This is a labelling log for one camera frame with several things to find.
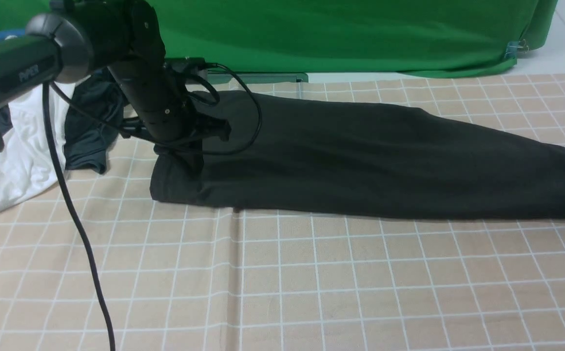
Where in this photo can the white shirt in pile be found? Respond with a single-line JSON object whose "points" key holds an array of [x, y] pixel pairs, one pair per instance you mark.
{"points": [[26, 168]]}

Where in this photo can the dark gray shirt in pile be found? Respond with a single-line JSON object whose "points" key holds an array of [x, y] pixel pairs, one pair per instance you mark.
{"points": [[82, 142]]}

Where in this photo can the green backdrop cloth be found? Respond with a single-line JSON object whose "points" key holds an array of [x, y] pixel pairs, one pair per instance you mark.
{"points": [[422, 38]]}

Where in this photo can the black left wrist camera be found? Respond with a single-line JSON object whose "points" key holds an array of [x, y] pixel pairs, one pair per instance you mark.
{"points": [[189, 65]]}

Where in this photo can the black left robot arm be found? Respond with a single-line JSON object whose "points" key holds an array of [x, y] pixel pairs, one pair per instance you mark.
{"points": [[75, 39]]}

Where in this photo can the beige grid tablecloth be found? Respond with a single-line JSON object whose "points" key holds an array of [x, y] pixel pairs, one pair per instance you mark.
{"points": [[181, 278]]}

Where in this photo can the binder clip on backdrop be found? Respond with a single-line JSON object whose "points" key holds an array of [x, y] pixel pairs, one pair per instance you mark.
{"points": [[514, 48]]}

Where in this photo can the dark gray long-sleeve shirt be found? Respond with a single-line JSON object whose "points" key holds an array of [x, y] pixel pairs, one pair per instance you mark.
{"points": [[374, 160]]}

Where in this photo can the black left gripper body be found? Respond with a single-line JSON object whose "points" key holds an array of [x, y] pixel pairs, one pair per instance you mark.
{"points": [[187, 148]]}

